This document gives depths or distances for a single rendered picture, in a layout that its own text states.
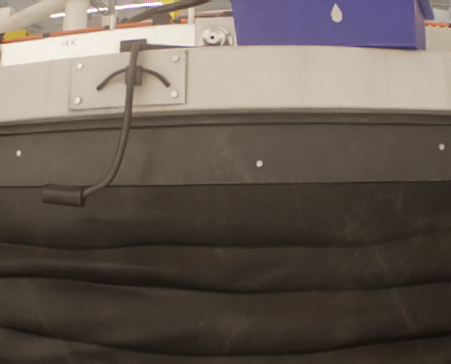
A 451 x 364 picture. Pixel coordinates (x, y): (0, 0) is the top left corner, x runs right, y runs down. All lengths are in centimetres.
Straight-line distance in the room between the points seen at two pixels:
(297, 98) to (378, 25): 12
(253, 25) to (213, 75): 7
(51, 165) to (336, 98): 32
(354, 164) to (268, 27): 17
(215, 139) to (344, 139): 13
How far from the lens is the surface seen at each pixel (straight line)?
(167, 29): 137
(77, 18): 559
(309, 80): 86
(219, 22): 134
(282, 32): 89
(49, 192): 87
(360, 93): 86
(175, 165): 91
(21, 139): 96
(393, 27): 87
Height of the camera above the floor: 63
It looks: 5 degrees up
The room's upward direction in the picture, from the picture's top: straight up
